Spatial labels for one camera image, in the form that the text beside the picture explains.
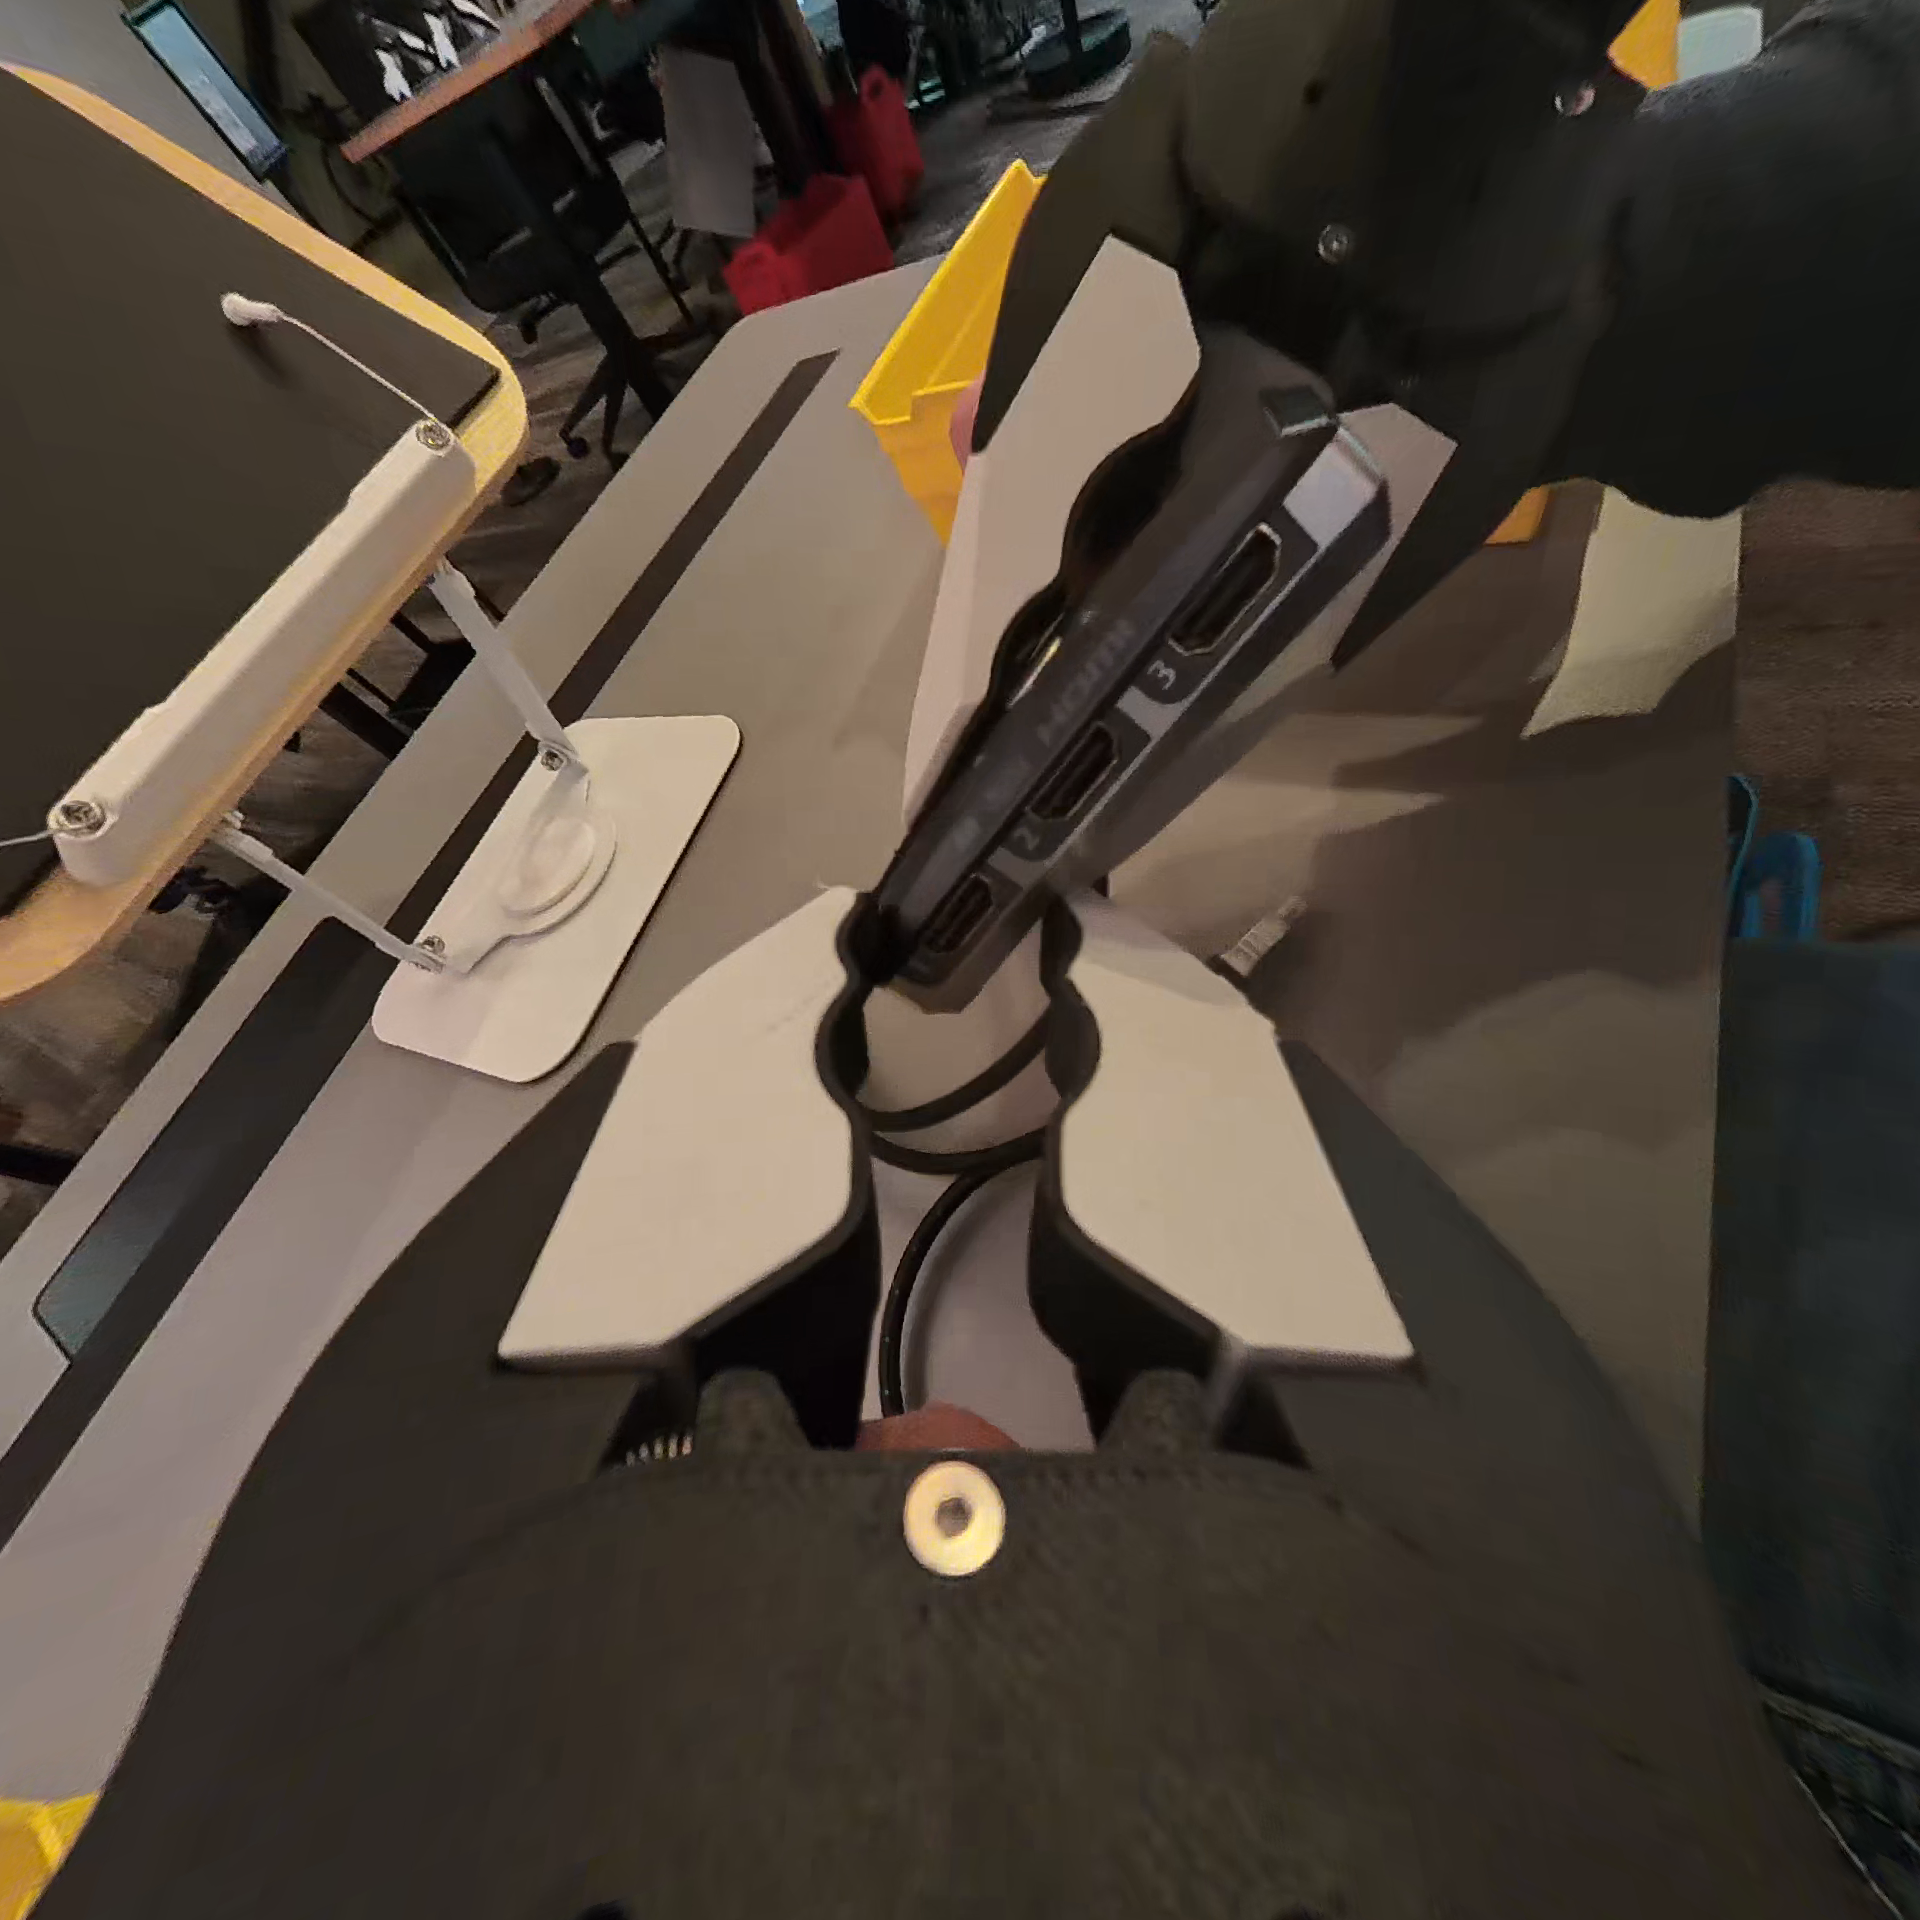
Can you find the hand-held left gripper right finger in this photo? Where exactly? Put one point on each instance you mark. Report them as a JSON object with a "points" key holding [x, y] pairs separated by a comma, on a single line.
{"points": [[1217, 1186]]}

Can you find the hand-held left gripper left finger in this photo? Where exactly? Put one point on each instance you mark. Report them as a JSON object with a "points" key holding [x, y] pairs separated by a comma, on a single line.
{"points": [[693, 1201]]}

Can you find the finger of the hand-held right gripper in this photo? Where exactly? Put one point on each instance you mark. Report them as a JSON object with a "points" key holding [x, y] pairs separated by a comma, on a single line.
{"points": [[1021, 496], [1260, 722]]}

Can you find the black HDMI switch box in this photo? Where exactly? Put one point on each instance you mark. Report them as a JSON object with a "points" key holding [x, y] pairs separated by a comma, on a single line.
{"points": [[1201, 496]]}

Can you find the person's right forearm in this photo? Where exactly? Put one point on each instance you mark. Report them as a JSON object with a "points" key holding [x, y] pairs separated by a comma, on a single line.
{"points": [[1770, 298]]}

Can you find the red floor bin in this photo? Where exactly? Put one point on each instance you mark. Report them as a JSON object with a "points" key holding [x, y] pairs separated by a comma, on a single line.
{"points": [[809, 250]]}

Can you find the red plastic container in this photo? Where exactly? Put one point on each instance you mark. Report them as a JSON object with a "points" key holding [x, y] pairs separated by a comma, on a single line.
{"points": [[877, 136]]}

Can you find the wood-top background desk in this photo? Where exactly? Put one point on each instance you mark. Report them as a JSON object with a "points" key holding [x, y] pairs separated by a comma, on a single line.
{"points": [[451, 89]]}

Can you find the wooden book stand white base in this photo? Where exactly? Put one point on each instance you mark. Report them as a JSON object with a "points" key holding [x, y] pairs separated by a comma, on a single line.
{"points": [[225, 450]]}

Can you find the black computer monitor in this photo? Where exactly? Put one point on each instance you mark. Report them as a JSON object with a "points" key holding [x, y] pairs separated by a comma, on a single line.
{"points": [[210, 89]]}

